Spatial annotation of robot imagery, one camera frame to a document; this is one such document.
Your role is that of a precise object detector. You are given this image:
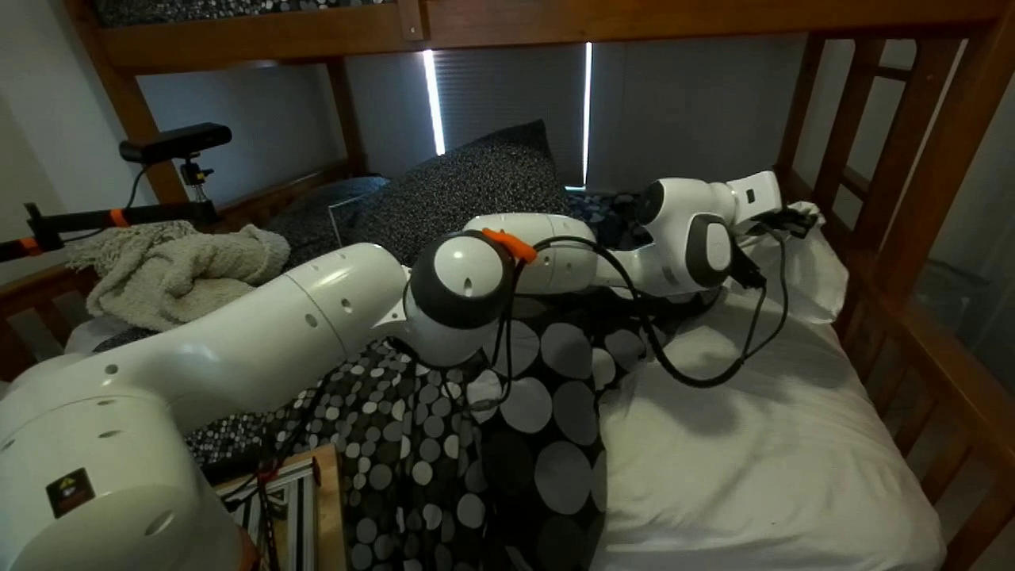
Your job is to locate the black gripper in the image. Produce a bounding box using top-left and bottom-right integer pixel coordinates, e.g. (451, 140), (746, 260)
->
(742, 202), (807, 237)

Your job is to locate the white cloth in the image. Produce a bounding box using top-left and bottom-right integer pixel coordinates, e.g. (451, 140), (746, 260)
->
(726, 169), (853, 329)

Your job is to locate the black white-speckled pillow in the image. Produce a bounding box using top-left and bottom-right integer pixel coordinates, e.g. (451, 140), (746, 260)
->
(351, 116), (575, 266)

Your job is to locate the black duvet with grey spots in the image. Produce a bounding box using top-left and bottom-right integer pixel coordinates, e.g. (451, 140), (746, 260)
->
(188, 296), (683, 571)

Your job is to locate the spotted duvet of upper bunk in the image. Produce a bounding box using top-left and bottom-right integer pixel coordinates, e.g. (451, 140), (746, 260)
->
(92, 0), (407, 29)

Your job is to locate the beige towel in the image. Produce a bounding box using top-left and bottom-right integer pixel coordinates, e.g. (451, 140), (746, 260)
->
(64, 216), (294, 333)

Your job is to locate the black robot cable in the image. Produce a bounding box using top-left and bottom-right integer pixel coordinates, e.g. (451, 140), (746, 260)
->
(492, 202), (800, 389)

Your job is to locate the wooden bunk bed frame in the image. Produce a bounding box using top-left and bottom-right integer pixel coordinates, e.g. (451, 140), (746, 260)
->
(0, 0), (1015, 571)

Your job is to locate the orange cable clip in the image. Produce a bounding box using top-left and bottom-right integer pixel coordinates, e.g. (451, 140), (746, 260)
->
(479, 225), (541, 269)

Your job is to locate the wooden robot stand frame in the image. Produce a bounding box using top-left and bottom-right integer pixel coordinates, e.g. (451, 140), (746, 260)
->
(208, 442), (351, 571)

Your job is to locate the black stereo camera bar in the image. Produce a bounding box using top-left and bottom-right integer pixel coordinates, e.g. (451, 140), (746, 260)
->
(116, 119), (233, 169)

